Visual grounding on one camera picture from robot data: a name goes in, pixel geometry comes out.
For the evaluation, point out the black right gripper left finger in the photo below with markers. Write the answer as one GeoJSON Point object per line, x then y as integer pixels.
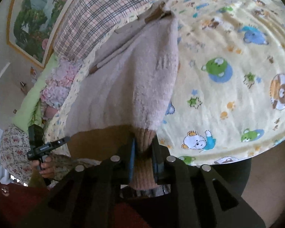
{"type": "Point", "coordinates": [87, 198]}

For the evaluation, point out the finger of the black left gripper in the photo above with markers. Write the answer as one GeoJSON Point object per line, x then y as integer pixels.
{"type": "Point", "coordinates": [60, 142]}

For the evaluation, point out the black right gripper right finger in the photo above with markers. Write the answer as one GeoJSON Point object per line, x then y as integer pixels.
{"type": "Point", "coordinates": [208, 195]}

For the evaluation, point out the beige knitted sweater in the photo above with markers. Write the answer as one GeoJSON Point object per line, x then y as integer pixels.
{"type": "Point", "coordinates": [127, 93]}

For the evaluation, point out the person's left hand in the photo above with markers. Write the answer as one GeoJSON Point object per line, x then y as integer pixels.
{"type": "Point", "coordinates": [46, 169]}

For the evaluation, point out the green blanket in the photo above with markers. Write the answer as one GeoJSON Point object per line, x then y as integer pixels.
{"type": "Point", "coordinates": [24, 115]}

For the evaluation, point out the pink floral pillow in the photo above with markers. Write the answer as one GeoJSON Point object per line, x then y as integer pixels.
{"type": "Point", "coordinates": [58, 85]}

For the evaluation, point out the yellow cartoon bear quilt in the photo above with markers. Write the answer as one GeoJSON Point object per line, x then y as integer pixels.
{"type": "Point", "coordinates": [228, 100]}

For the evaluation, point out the framed landscape painting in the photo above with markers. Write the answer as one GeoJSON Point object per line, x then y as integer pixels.
{"type": "Point", "coordinates": [31, 26]}

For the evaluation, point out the plaid pillow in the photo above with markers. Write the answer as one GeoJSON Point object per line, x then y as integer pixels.
{"type": "Point", "coordinates": [87, 22]}

